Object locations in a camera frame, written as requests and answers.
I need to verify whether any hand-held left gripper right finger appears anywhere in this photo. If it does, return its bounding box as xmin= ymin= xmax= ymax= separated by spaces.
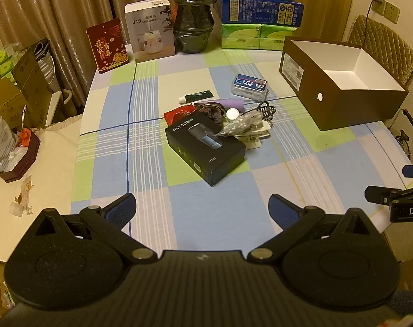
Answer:
xmin=248 ymin=194 xmax=375 ymax=263

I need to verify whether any spotted clear plastic bag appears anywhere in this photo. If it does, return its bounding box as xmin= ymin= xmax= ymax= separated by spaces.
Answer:
xmin=216 ymin=113 xmax=262 ymax=137

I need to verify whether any purple tube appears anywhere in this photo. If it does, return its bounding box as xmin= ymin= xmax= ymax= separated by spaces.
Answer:
xmin=193 ymin=98 xmax=244 ymax=114

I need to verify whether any leopard print hair claw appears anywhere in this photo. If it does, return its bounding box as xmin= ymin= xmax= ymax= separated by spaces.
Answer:
xmin=247 ymin=101 xmax=277 ymax=121

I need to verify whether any stack of grey plates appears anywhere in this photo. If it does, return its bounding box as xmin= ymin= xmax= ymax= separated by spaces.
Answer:
xmin=35 ymin=39 xmax=58 ymax=86

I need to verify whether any brown hair scrunchie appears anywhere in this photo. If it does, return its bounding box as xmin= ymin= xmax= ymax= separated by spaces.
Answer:
xmin=196 ymin=102 xmax=227 ymax=124

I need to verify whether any brown cardboard box white inside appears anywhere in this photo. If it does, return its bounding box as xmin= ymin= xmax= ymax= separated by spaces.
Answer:
xmin=279 ymin=36 xmax=409 ymax=131

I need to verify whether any white humidifier box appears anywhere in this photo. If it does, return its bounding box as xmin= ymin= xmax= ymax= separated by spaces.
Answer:
xmin=125 ymin=0 xmax=176 ymax=63

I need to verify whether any quilted chair back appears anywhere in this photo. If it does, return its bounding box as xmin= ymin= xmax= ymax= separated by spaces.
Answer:
xmin=343 ymin=14 xmax=413 ymax=89

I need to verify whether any blue carton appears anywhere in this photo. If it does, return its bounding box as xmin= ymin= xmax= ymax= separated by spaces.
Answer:
xmin=222 ymin=0 xmax=305 ymax=28

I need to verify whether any red gift box gold print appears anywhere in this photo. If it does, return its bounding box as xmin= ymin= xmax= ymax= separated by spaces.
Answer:
xmin=86 ymin=17 xmax=129 ymax=74

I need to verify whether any dark red wooden box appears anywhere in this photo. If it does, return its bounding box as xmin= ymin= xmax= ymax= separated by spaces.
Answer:
xmin=0 ymin=128 xmax=41 ymax=183

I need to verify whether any beige curtain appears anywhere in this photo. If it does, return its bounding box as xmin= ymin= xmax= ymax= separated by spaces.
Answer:
xmin=0 ymin=0 xmax=224 ymax=110

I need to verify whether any dark charger cable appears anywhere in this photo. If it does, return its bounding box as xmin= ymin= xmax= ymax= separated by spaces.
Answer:
xmin=364 ymin=2 xmax=381 ymax=24

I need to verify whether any brown cardboard carton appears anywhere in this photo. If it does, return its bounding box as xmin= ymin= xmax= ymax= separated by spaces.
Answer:
xmin=0 ymin=75 xmax=23 ymax=126
xmin=12 ymin=46 xmax=62 ymax=128

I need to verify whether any black shaver box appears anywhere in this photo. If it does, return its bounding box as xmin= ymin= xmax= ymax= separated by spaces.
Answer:
xmin=165 ymin=114 xmax=246 ymax=187

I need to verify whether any empty wall socket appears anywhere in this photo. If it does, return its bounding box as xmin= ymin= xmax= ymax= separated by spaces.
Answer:
xmin=385 ymin=2 xmax=401 ymax=24

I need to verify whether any cream plastic clip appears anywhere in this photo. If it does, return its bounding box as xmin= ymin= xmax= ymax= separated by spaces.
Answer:
xmin=233 ymin=121 xmax=272 ymax=151

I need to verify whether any green lip gel tube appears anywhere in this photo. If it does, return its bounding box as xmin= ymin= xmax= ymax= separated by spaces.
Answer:
xmin=178 ymin=90 xmax=214 ymax=104

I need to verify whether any black metal frame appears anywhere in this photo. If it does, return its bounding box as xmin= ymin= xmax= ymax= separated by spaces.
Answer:
xmin=390 ymin=109 xmax=413 ymax=160

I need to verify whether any small green tissue bundle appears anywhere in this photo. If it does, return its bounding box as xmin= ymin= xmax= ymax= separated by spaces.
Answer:
xmin=0 ymin=49 xmax=17 ymax=83

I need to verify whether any wrapped black bowl stack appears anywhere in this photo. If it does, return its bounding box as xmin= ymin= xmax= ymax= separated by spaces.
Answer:
xmin=172 ymin=0 xmax=216 ymax=54

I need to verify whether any checked tablecloth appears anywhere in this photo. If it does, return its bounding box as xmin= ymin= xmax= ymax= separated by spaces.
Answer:
xmin=71 ymin=46 xmax=413 ymax=256

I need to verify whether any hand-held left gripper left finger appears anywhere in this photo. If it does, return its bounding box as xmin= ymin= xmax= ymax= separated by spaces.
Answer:
xmin=33 ymin=193 xmax=157 ymax=264

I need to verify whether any clear plastic box blue label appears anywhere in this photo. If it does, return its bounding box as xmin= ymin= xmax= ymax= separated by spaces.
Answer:
xmin=231 ymin=74 xmax=269 ymax=101

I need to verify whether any cream floral cover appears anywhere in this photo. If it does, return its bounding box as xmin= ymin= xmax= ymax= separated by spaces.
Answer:
xmin=0 ymin=114 xmax=86 ymax=264

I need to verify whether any red packet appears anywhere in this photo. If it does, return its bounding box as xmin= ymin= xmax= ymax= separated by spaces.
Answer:
xmin=164 ymin=105 xmax=195 ymax=125

